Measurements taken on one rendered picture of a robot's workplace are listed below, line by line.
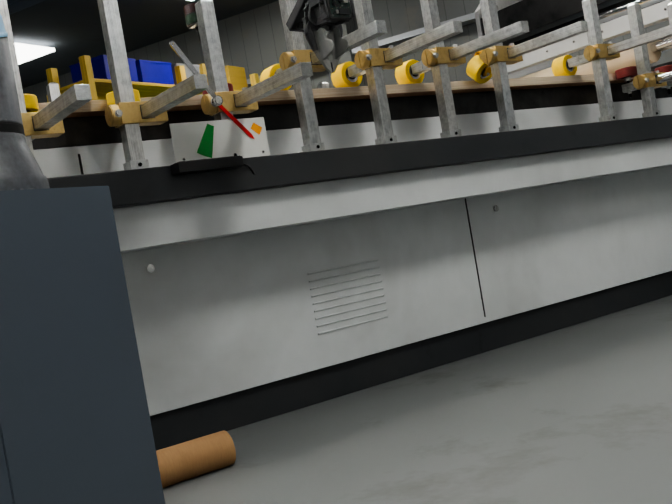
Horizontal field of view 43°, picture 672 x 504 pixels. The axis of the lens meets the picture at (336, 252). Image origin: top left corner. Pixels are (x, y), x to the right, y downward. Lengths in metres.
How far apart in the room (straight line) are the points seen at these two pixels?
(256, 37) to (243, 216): 8.73
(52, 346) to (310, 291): 1.41
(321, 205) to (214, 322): 0.42
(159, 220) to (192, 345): 0.40
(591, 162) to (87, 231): 2.14
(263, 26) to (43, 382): 9.78
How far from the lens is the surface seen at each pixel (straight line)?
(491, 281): 2.94
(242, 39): 10.95
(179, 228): 2.08
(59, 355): 1.17
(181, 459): 1.93
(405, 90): 2.72
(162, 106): 1.96
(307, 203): 2.26
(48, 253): 1.17
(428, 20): 2.65
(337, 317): 2.53
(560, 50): 4.33
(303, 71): 1.92
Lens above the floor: 0.48
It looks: 1 degrees down
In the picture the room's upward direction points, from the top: 10 degrees counter-clockwise
